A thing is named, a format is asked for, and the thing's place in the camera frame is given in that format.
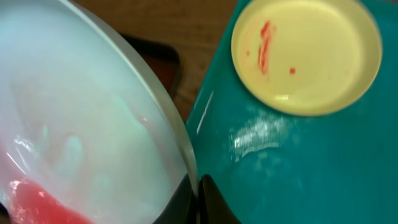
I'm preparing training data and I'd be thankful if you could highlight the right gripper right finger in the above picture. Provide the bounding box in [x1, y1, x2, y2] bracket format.
[198, 174, 241, 224]

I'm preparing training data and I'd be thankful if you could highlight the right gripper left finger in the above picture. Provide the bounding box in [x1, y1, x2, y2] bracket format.
[153, 174, 197, 224]

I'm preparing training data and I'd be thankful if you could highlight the light blue plate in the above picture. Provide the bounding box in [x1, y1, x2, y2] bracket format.
[1, 1, 198, 223]

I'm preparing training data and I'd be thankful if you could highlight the yellow-green plate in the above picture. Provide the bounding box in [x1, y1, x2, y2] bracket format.
[231, 0, 382, 116]

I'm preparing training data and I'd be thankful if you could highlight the teal plastic tray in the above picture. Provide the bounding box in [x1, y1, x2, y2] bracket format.
[186, 1, 397, 223]

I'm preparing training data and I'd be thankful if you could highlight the black wash basin tray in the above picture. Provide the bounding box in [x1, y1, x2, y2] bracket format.
[120, 33, 182, 98]

